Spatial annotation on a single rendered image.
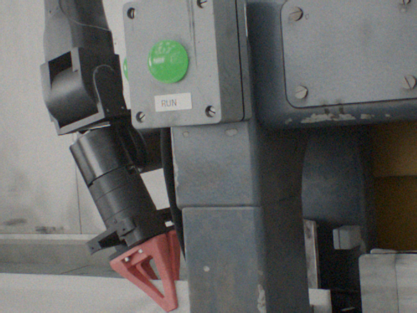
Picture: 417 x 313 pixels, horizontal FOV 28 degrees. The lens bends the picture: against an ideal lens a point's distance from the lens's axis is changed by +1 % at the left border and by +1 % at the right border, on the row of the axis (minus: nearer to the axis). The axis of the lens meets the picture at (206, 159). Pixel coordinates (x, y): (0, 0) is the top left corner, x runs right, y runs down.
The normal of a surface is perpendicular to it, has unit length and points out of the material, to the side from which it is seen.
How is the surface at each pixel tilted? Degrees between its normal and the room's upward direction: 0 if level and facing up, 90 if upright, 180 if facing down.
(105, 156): 72
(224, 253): 90
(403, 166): 90
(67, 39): 82
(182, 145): 90
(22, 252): 90
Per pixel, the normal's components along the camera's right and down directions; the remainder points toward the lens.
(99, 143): 0.08, -0.23
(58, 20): -0.67, -0.05
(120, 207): -0.18, -0.11
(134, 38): -0.52, 0.08
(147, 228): 0.75, -0.47
